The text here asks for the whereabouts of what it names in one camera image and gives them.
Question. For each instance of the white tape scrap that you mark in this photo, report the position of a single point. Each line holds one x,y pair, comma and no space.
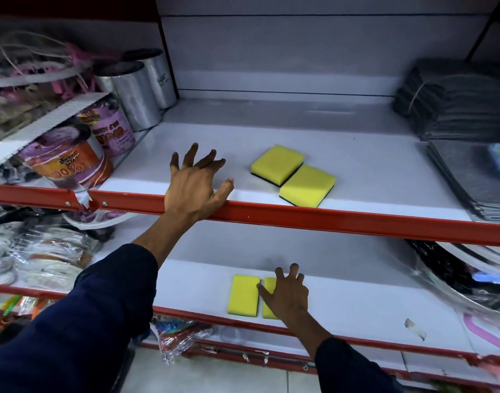
415,329

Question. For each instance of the person's right thumb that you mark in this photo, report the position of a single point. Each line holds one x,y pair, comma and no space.
265,293

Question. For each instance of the person's left hand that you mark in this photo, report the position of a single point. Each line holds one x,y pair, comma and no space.
188,192

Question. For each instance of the pile of plastic-wrapped packets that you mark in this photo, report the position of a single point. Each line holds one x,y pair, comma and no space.
37,249

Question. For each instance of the white shelf with red edge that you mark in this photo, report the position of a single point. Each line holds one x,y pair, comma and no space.
356,167
29,196
25,291
356,298

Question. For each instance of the person's left little finger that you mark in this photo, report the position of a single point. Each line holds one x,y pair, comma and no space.
175,163

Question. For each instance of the silver foil tape roll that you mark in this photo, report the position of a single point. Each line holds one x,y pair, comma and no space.
162,77
131,98

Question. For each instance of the person's left middle finger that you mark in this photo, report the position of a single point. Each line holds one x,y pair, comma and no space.
205,160

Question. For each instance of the person's right hand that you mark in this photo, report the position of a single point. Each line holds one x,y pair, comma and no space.
290,296

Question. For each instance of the yellow scrub sponge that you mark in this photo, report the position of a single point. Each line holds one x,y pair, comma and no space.
276,163
243,294
268,311
307,186

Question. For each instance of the pink plastic item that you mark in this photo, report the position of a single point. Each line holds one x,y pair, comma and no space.
489,331

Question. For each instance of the person's left thumb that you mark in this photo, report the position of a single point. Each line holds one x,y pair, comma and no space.
225,190

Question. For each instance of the black round trays in plastic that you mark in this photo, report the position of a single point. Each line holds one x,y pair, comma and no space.
458,278

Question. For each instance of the stack of silver sheets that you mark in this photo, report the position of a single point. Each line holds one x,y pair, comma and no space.
471,180

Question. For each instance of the person's right middle finger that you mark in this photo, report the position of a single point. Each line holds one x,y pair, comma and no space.
293,274

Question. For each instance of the person's right forearm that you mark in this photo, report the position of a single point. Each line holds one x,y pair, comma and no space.
344,368

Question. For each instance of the stack of grey cloths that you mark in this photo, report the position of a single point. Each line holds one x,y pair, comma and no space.
454,102

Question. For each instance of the clear bag of pink items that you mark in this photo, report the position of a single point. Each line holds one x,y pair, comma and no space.
33,85

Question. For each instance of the purple and orange printed can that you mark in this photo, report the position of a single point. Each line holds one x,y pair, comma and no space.
70,157

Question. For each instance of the person's left forearm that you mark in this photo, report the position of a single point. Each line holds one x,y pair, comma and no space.
90,315

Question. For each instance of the black shelf upright post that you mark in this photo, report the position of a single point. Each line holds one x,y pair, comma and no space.
166,49

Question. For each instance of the clear crinkled plastic packet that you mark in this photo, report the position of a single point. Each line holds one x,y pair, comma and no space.
178,337

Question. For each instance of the colourful small packets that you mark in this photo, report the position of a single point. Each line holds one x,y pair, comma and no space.
16,306

